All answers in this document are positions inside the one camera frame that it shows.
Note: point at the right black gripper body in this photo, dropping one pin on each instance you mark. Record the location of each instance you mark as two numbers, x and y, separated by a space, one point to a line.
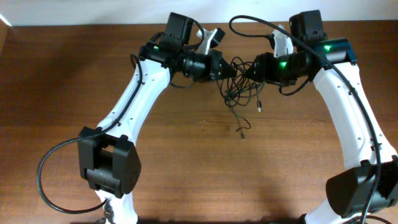
282 70

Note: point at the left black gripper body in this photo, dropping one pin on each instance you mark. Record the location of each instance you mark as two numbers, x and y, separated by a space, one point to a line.
216 66

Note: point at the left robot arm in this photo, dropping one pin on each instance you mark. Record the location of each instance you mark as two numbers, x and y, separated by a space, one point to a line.
107 154

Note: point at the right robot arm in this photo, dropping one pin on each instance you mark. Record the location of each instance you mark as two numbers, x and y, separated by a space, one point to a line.
369 182

